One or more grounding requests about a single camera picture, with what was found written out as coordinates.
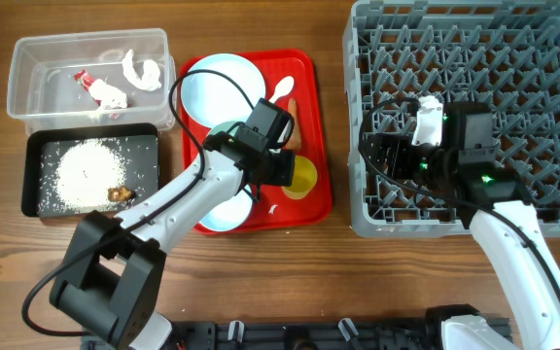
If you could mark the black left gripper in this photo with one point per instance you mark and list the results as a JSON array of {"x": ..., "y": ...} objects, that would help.
[{"x": 283, "y": 174}]

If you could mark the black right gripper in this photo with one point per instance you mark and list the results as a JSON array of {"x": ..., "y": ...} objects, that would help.
[{"x": 400, "y": 147}]

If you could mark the yellow plastic cup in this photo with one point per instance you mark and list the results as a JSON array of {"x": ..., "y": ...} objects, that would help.
[{"x": 304, "y": 180}]

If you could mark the green bowl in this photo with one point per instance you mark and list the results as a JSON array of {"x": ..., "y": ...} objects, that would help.
[{"x": 221, "y": 129}]

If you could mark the small light blue bowl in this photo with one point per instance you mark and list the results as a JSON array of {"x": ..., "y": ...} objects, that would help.
[{"x": 230, "y": 214}]

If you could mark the brown food scrap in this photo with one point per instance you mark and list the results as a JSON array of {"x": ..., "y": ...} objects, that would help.
[{"x": 120, "y": 194}]

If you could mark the white rice pile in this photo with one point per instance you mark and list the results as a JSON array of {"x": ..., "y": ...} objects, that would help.
[{"x": 75, "y": 175}]

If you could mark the red snack wrapper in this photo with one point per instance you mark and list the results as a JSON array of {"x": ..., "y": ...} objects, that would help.
[{"x": 85, "y": 79}]

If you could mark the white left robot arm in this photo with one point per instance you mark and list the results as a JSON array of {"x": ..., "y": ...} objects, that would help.
[{"x": 110, "y": 276}]

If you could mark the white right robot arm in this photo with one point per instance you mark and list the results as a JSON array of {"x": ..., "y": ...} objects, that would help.
[{"x": 451, "y": 156}]

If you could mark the grey dishwasher rack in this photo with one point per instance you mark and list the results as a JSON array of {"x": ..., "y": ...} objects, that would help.
[{"x": 505, "y": 54}]

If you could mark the orange carrot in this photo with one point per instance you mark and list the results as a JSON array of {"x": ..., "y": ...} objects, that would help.
[{"x": 295, "y": 142}]

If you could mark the small white paper scrap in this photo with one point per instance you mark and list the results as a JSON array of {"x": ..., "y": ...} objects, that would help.
[{"x": 272, "y": 209}]

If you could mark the white plastic spoon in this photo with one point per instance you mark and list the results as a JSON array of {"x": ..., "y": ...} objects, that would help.
[{"x": 282, "y": 88}]

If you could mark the light blue plate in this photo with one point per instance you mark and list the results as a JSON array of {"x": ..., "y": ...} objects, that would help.
[{"x": 211, "y": 100}]

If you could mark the clear plastic bin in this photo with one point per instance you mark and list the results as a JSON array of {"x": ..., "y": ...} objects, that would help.
[{"x": 43, "y": 94}]

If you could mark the black tray bin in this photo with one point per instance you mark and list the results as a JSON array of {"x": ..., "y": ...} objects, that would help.
[{"x": 40, "y": 138}]

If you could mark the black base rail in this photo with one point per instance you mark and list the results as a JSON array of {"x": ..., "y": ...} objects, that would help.
[{"x": 401, "y": 333}]

